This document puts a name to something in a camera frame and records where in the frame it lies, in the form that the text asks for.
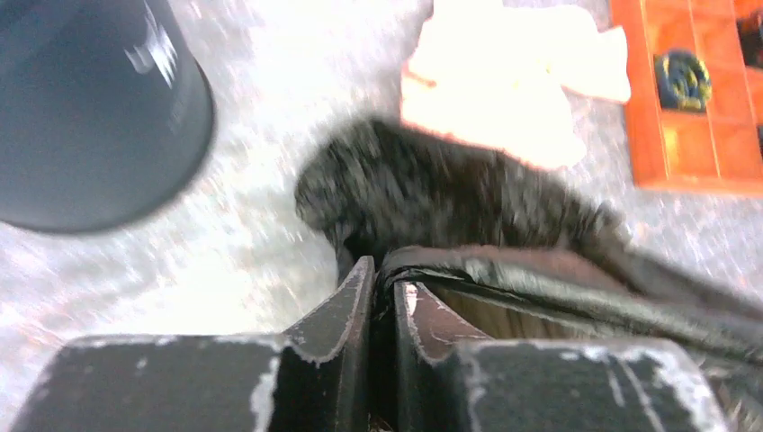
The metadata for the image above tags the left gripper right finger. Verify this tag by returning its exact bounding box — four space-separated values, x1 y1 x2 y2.
394 283 729 432

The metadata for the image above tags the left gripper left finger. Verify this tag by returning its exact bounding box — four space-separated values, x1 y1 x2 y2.
12 256 374 431

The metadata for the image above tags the black plastic trash bag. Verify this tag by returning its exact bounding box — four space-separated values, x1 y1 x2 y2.
294 120 762 374

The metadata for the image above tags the dark blue trash bin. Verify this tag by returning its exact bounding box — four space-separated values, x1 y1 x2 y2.
1 0 215 234

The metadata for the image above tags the rolled trash bag with yellow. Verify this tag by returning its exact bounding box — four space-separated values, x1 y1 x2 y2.
653 49 713 113

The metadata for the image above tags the rolled trash bag top right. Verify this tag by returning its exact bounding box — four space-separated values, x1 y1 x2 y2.
736 8 762 68

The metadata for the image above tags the pink crumpled cloth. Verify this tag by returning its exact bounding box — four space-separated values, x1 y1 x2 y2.
400 1 632 170

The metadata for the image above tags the orange wooden compartment tray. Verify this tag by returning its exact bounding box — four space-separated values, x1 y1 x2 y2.
610 1 762 196

